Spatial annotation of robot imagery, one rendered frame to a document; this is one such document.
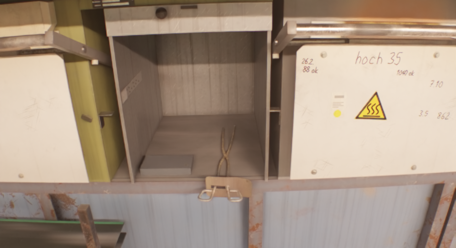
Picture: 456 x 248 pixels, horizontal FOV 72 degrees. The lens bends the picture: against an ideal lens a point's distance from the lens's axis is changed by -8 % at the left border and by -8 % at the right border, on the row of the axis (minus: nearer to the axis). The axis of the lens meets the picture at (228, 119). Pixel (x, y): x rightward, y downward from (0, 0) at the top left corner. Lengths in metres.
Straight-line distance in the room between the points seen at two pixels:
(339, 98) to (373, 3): 0.30
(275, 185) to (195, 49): 0.77
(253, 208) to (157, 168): 0.37
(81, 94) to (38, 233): 0.56
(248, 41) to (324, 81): 0.75
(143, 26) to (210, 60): 0.69
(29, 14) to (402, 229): 1.55
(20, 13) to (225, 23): 0.58
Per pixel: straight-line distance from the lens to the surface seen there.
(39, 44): 0.86
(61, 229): 1.38
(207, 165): 1.25
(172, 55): 1.63
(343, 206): 1.38
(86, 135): 1.17
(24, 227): 1.45
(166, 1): 0.97
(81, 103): 1.13
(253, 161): 1.27
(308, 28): 0.76
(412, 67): 1.00
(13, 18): 1.10
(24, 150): 1.14
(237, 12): 0.95
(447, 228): 1.59
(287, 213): 1.34
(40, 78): 1.01
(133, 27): 0.99
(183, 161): 1.23
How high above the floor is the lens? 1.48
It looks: 23 degrees down
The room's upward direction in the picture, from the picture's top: 2 degrees counter-clockwise
